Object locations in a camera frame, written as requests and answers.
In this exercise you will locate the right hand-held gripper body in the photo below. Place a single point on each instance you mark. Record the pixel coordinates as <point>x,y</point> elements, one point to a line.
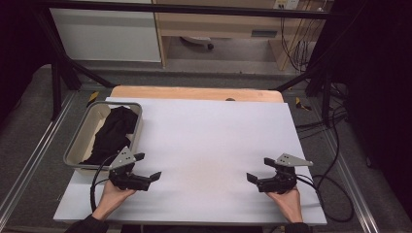
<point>281,181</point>

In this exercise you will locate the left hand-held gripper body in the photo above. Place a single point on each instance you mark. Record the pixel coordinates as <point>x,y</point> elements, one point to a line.
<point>122,159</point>

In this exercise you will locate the person's right hand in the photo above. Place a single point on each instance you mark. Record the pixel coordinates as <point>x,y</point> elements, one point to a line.
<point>288,202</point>

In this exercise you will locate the person's left hand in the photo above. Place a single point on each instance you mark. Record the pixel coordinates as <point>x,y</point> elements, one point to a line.
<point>111,197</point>

